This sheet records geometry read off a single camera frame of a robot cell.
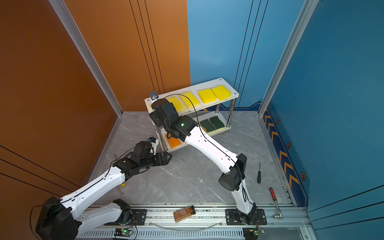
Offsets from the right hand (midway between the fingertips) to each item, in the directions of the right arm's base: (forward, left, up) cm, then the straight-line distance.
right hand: (162, 108), depth 72 cm
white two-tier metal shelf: (+5, -24, -3) cm, 24 cm away
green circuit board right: (-46, -42, -38) cm, 73 cm away
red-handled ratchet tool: (-30, -58, -37) cm, 75 cm away
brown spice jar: (-39, -10, -33) cm, 52 cm away
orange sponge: (-1, -2, -27) cm, 27 cm away
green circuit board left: (-46, +19, -38) cm, 63 cm away
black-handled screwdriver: (-18, -53, -37) cm, 67 cm away
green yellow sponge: (+14, -31, -28) cm, 44 cm away
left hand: (-12, 0, -24) cm, 27 cm away
